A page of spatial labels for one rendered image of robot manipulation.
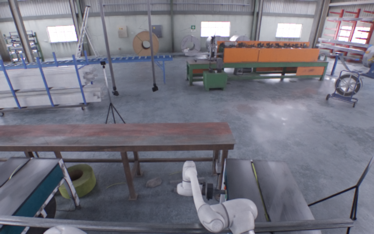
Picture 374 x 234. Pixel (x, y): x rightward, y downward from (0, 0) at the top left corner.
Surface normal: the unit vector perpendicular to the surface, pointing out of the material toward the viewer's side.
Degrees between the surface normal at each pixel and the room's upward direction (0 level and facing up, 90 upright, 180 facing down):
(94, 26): 90
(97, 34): 90
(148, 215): 0
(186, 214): 0
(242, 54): 90
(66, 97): 90
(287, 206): 0
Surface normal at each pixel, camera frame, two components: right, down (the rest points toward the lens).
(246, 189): 0.00, -0.89
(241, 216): 0.09, -0.54
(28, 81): 0.14, 0.45
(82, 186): 0.76, 0.30
